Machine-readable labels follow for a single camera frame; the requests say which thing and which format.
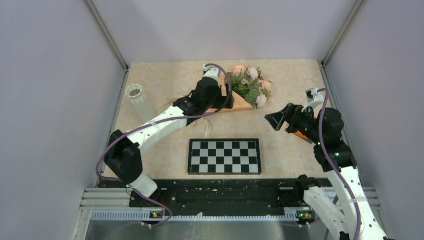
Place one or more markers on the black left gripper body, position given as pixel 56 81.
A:
pixel 218 100

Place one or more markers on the black white checkerboard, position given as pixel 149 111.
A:
pixel 224 156

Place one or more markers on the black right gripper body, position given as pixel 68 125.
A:
pixel 302 122

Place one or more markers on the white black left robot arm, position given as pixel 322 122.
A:
pixel 124 153

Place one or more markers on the flower bouquet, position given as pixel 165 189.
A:
pixel 244 88

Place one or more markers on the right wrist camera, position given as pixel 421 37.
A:
pixel 315 98

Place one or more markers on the aluminium front rail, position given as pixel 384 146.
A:
pixel 113 204

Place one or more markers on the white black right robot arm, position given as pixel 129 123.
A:
pixel 354 218

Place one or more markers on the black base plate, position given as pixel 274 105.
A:
pixel 221 197

